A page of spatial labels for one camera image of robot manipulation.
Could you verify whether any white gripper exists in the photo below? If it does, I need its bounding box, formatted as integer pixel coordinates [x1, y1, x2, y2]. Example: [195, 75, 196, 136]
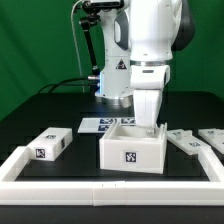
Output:
[130, 65, 170, 136]

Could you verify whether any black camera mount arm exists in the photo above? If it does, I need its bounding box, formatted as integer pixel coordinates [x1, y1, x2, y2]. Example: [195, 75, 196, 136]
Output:
[74, 0, 100, 75]

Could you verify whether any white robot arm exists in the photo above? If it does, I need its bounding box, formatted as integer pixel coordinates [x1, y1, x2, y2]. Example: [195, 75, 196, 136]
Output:
[91, 0, 195, 133]

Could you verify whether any black cable bundle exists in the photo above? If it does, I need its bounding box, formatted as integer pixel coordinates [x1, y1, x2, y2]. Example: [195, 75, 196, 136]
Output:
[37, 77, 101, 95]

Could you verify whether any white cabinet top block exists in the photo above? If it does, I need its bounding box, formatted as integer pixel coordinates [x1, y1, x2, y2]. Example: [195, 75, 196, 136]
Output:
[28, 127, 73, 161]

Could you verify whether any grey thin cable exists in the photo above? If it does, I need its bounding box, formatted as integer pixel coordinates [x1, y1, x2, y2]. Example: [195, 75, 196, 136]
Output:
[70, 0, 86, 94]

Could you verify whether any white cabinet door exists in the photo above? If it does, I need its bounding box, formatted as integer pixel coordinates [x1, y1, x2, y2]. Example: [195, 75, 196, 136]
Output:
[167, 129, 206, 155]
[198, 128, 224, 154]

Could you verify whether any white U-shaped fence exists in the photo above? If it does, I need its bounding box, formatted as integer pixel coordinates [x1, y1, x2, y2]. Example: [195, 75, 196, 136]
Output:
[0, 146, 224, 206]

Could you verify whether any white cabinet body box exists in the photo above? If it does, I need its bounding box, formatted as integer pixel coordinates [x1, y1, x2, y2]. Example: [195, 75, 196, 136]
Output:
[99, 122, 167, 174]

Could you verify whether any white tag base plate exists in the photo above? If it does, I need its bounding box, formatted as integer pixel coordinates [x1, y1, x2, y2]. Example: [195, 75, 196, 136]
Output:
[78, 117, 135, 133]

